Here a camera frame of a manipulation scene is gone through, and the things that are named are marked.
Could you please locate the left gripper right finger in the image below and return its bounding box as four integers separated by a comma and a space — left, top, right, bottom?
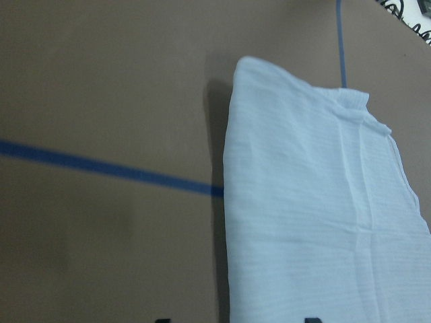
304, 318, 321, 323

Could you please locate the light blue striped shirt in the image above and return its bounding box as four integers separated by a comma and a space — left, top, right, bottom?
223, 57, 430, 322

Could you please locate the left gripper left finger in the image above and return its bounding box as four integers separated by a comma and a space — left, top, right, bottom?
154, 318, 171, 323

